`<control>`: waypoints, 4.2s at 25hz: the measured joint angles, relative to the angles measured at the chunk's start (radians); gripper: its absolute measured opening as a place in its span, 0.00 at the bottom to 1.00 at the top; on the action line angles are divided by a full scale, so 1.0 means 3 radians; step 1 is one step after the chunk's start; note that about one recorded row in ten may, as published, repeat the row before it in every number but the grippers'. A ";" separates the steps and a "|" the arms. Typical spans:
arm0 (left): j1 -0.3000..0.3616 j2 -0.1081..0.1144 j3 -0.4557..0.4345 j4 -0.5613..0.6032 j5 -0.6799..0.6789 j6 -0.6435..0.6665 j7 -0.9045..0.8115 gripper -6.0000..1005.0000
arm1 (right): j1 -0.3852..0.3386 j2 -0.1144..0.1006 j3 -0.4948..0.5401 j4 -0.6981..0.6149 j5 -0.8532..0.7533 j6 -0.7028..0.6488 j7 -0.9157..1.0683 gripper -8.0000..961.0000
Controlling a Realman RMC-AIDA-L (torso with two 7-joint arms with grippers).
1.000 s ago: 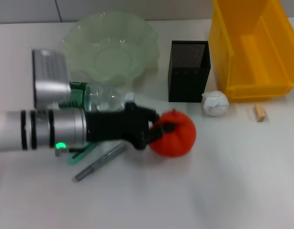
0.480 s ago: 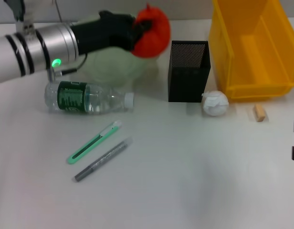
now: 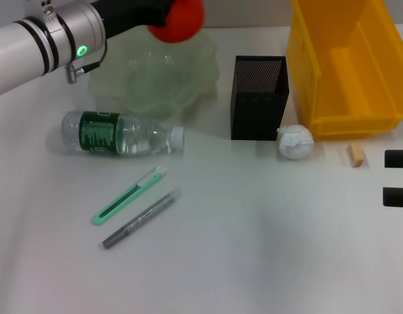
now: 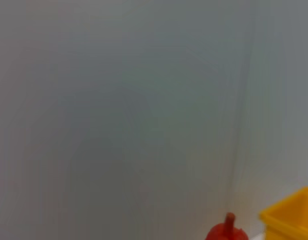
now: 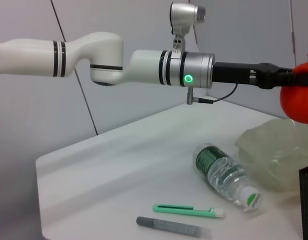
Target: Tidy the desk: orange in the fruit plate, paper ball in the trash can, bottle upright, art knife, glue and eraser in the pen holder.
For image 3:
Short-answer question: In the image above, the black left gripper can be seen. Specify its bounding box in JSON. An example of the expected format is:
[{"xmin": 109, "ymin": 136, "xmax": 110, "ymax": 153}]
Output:
[{"xmin": 90, "ymin": 0, "xmax": 177, "ymax": 39}]

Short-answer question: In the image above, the red-orange fruit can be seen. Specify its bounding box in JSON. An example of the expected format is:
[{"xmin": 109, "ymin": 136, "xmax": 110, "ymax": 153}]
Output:
[{"xmin": 147, "ymin": 0, "xmax": 205, "ymax": 44}]

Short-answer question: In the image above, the small tan wooden block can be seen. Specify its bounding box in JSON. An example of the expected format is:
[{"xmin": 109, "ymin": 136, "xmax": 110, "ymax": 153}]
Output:
[{"xmin": 347, "ymin": 143, "xmax": 366, "ymax": 168}]

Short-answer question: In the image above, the white paper ball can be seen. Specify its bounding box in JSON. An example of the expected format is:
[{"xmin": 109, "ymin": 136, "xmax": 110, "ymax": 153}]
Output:
[{"xmin": 276, "ymin": 123, "xmax": 315, "ymax": 161}]

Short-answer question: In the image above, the clear water bottle green label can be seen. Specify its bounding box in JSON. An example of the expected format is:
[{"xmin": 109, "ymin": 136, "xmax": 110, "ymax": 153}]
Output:
[{"xmin": 61, "ymin": 110, "xmax": 185, "ymax": 158}]

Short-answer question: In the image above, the green utility knife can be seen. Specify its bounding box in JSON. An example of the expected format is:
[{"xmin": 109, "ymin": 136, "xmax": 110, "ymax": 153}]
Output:
[{"xmin": 90, "ymin": 166, "xmax": 167, "ymax": 226}]

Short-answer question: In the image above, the translucent green glass fruit plate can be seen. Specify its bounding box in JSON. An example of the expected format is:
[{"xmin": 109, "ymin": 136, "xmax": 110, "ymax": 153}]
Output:
[{"xmin": 88, "ymin": 27, "xmax": 219, "ymax": 115}]

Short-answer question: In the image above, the black mesh pen holder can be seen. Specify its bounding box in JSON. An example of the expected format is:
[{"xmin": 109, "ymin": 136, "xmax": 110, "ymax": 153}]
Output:
[{"xmin": 230, "ymin": 54, "xmax": 290, "ymax": 141}]

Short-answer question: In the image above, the grey marker pen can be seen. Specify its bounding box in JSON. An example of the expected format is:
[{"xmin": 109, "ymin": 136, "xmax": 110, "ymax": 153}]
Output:
[{"xmin": 101, "ymin": 186, "xmax": 183, "ymax": 250}]

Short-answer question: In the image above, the yellow plastic bin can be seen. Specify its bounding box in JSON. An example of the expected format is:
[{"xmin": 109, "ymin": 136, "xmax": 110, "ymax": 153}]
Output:
[{"xmin": 286, "ymin": 0, "xmax": 403, "ymax": 135}]

